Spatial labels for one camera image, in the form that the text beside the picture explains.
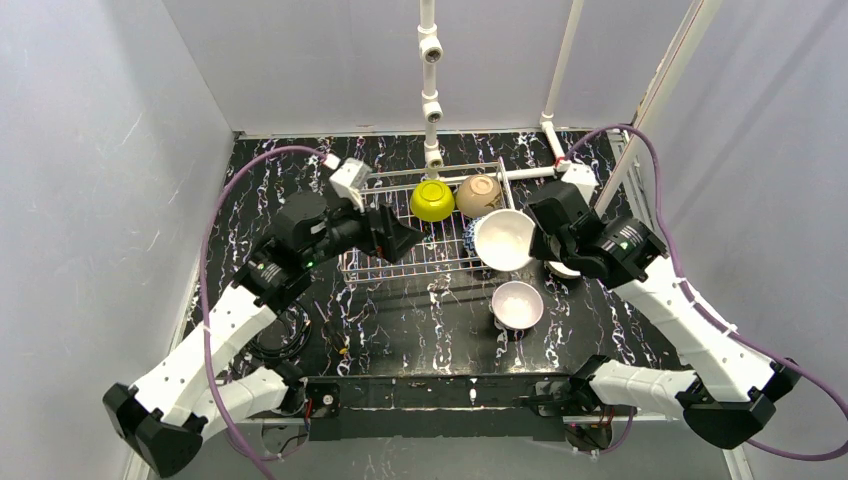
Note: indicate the white PVC pipe frame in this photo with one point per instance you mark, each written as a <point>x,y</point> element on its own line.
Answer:
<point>493,94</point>

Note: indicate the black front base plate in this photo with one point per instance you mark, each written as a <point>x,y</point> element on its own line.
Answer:
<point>536,406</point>

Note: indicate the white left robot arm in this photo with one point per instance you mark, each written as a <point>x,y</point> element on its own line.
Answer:
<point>166,415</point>

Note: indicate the white wire dish rack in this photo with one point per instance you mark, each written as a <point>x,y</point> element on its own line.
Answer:
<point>442,250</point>

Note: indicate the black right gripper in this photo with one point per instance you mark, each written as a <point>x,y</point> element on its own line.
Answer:
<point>553,244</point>

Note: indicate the yellow-green bowl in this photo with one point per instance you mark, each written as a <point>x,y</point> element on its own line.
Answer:
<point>432,201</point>

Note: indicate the cream white bowl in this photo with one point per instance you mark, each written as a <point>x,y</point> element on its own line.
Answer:
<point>560,270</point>

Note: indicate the white PVC camera post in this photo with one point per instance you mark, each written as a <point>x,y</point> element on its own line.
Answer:
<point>430,52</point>

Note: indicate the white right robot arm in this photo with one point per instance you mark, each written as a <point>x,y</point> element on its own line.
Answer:
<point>729,392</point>

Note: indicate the black yellow screwdriver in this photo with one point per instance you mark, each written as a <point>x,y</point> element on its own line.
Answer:
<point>332,334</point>

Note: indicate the aluminium extrusion frame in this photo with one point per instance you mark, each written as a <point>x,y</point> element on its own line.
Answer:
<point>168,447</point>

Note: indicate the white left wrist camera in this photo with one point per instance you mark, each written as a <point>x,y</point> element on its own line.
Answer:
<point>349,179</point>

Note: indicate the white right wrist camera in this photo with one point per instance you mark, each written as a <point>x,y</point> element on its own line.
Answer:
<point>580,175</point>

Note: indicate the beige floral bowl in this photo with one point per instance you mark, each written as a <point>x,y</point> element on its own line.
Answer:
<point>478,195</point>

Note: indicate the blue patterned bowl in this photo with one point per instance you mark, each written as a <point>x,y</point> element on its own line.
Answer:
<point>468,238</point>

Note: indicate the red patterned bowl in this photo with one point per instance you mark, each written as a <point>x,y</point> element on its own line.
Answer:
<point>502,239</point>

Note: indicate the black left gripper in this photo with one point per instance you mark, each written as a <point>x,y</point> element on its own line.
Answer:
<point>383,230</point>

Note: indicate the white diagonal PVC pole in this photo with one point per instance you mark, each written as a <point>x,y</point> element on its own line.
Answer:
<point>691,31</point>

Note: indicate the white bowl under green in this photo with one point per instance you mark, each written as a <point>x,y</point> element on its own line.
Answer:
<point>517,305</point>

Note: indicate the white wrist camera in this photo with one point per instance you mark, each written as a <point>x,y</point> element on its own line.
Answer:
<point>580,175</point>
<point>349,179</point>

